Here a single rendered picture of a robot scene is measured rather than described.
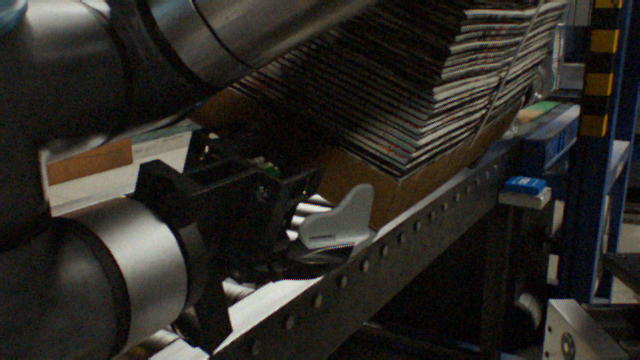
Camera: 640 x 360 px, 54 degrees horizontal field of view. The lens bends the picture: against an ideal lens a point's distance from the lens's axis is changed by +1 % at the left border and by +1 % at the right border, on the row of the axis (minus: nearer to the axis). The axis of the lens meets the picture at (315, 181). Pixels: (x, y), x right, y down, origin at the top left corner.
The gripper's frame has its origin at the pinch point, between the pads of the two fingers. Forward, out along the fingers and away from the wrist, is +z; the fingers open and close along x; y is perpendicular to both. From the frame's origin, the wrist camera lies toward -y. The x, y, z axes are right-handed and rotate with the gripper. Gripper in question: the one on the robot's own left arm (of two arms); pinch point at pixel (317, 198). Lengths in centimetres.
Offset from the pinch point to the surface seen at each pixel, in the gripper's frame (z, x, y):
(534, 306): 143, -20, -72
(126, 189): 36, 53, -39
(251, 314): 8.3, 6.2, -21.5
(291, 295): 14.5, 5.0, -21.1
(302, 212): 44, 20, -28
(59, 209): 22, 53, -39
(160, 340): -0.9, 10.7, -23.3
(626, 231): 305, -40, -90
